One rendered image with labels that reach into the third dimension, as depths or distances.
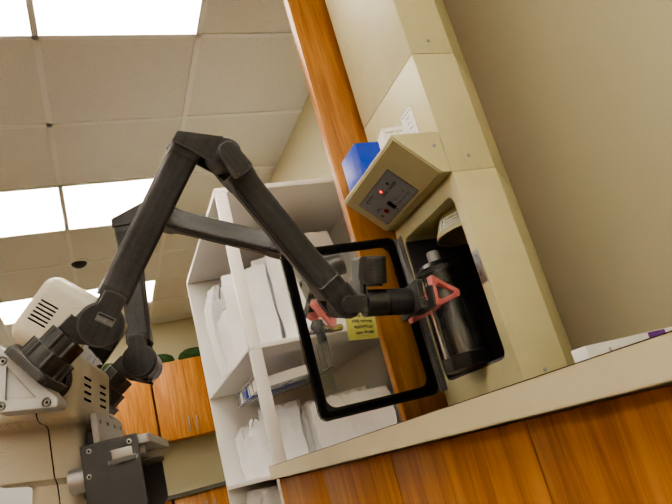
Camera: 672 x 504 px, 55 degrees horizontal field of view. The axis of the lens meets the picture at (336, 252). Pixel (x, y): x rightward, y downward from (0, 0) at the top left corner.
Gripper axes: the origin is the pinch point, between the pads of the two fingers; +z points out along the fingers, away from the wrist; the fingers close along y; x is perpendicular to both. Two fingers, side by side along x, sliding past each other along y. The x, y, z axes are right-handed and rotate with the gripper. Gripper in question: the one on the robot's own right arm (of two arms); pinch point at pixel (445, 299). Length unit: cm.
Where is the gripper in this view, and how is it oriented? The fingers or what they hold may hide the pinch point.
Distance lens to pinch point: 144.8
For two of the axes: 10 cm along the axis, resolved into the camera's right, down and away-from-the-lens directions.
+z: 9.4, -0.2, 3.5
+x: 1.5, 9.3, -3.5
